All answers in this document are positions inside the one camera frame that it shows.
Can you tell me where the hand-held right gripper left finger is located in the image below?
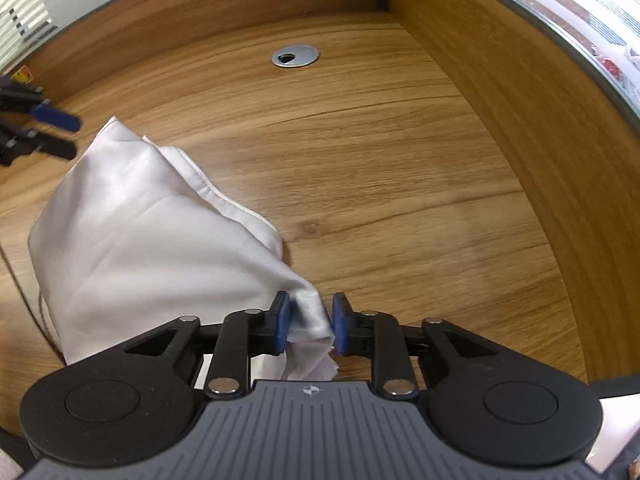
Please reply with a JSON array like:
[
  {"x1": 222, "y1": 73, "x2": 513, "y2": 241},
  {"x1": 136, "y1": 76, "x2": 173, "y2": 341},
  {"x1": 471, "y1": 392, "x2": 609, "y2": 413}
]
[{"x1": 122, "y1": 291, "x2": 292, "y2": 401}]

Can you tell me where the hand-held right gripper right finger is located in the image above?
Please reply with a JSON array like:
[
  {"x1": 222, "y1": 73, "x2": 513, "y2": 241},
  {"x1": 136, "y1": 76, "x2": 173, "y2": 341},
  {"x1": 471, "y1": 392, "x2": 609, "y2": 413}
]
[{"x1": 332, "y1": 292, "x2": 501, "y2": 401}]

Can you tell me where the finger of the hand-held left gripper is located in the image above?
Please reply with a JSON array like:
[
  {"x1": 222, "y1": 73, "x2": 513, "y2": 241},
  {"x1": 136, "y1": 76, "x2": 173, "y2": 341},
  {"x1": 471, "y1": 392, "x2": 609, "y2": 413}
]
[
  {"x1": 0, "y1": 125, "x2": 79, "y2": 167},
  {"x1": 0, "y1": 77, "x2": 83, "y2": 134}
]

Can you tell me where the white short-sleeved shirt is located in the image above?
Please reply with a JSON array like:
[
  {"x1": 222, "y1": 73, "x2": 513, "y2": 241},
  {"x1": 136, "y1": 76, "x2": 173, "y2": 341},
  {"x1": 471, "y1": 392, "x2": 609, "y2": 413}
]
[{"x1": 27, "y1": 116, "x2": 338, "y2": 382}]

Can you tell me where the person's white clothing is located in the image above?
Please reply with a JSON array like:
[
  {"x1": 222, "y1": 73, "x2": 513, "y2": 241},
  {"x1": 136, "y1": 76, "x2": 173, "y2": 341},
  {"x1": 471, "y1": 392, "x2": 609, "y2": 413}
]
[{"x1": 587, "y1": 394, "x2": 640, "y2": 463}]

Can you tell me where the silver cable grommet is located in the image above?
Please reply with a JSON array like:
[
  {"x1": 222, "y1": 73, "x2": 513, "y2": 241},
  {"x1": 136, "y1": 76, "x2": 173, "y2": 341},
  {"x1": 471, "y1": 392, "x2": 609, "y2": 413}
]
[{"x1": 271, "y1": 44, "x2": 319, "y2": 68}]

